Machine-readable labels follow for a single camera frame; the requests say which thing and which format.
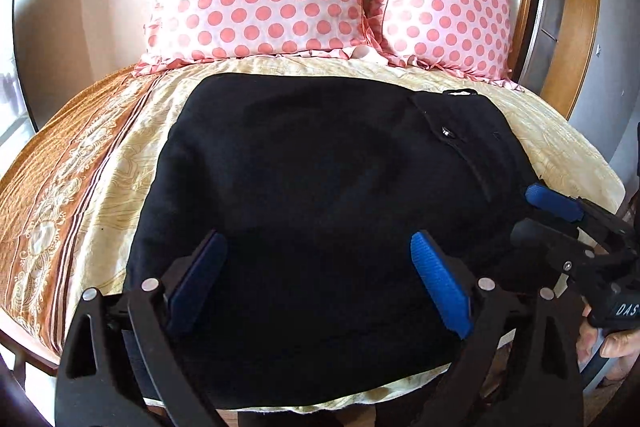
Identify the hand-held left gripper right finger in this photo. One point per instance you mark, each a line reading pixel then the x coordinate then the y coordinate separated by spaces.
pixel 442 287

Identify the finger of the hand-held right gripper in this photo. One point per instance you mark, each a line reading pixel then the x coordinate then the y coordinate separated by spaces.
pixel 542 237
pixel 552 202

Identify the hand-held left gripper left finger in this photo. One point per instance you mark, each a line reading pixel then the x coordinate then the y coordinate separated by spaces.
pixel 197 287

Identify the black pants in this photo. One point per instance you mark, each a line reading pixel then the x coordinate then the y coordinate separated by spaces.
pixel 310 217

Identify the person's right hand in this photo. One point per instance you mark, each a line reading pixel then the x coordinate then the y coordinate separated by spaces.
pixel 617 347

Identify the yellow patterned bedspread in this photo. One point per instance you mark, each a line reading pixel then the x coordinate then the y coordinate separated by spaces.
pixel 100 167

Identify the grey door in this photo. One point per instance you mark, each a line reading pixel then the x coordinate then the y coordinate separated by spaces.
pixel 552 22

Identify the window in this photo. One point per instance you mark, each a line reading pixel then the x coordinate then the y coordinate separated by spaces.
pixel 12 72

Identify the wooden bed frame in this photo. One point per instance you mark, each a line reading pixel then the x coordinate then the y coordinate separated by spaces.
pixel 30 349

